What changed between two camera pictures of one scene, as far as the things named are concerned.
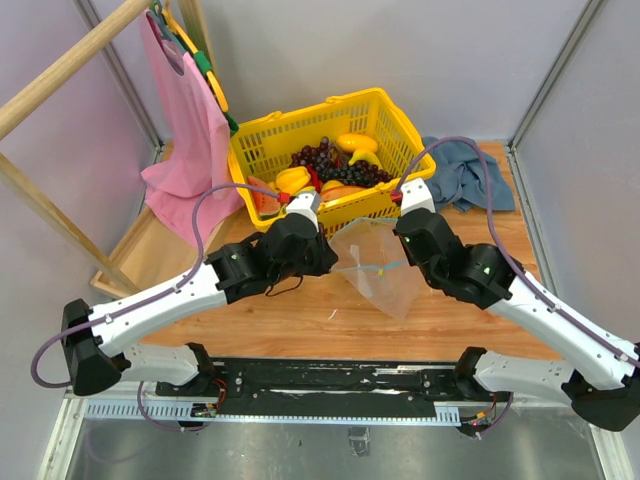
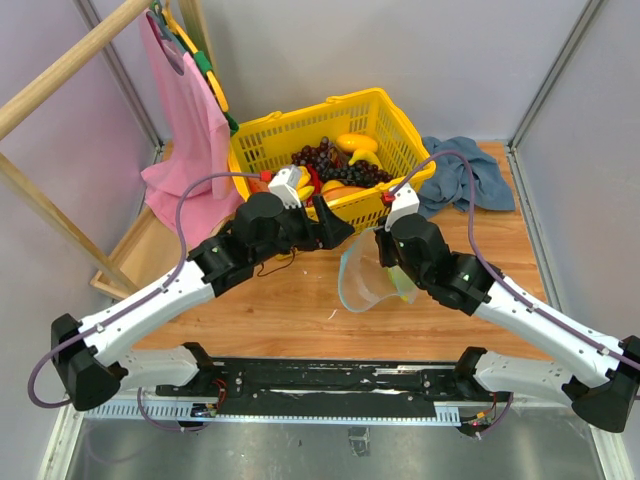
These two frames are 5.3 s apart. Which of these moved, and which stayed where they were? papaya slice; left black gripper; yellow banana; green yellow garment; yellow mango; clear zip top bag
Moved: clear zip top bag; left black gripper
Stayed: papaya slice; green yellow garment; yellow mango; yellow banana
